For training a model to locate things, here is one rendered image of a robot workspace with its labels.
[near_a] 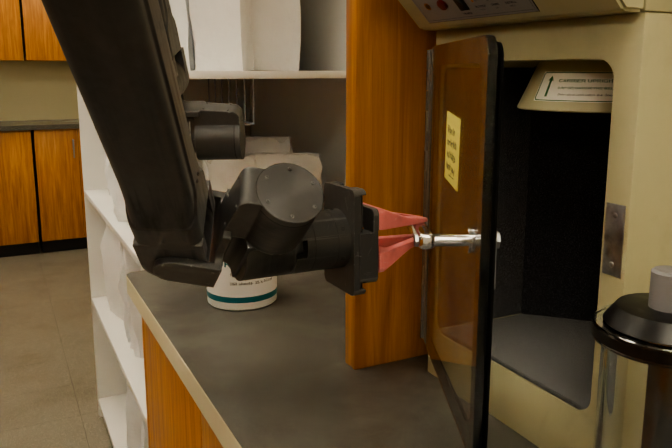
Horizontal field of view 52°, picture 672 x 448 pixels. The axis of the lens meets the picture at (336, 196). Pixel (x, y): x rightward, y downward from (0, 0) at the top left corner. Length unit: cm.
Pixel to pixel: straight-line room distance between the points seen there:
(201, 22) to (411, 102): 96
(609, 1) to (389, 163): 40
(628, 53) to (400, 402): 51
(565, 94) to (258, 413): 52
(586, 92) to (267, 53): 130
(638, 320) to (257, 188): 30
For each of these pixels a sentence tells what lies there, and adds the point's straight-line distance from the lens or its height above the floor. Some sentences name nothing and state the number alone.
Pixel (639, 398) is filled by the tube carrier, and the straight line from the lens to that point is 57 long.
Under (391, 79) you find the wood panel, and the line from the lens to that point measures 94.
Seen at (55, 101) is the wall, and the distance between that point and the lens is 601.
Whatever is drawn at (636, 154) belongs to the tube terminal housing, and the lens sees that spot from 68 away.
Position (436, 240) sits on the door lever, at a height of 120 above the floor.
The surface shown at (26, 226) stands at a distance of 556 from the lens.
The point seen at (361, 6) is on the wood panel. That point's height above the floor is 144.
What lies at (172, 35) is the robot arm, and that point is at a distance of 87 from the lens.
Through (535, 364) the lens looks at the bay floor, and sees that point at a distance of 87.
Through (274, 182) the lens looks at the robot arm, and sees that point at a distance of 55.
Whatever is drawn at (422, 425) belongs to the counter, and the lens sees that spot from 87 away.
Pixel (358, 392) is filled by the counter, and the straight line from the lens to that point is 94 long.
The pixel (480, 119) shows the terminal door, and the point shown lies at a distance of 62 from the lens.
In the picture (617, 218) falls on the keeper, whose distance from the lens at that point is 70.
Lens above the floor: 136
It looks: 10 degrees down
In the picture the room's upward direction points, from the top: straight up
